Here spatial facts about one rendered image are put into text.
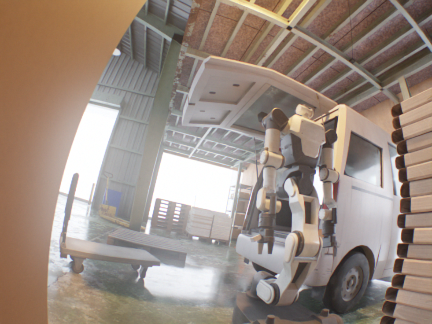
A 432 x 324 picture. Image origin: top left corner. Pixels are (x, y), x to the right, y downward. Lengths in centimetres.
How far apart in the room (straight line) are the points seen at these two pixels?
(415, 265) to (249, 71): 154
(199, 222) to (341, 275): 431
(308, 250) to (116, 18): 113
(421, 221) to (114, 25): 74
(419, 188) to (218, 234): 531
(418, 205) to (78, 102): 72
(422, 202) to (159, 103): 519
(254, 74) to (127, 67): 846
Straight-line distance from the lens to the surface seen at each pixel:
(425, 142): 70
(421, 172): 68
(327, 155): 147
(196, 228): 552
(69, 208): 165
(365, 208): 191
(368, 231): 197
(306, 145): 128
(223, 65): 161
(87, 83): 21
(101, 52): 22
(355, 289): 208
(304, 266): 124
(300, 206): 116
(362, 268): 202
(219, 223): 564
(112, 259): 177
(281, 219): 293
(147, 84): 922
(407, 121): 74
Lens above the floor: 69
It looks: 15 degrees up
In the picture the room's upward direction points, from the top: 11 degrees clockwise
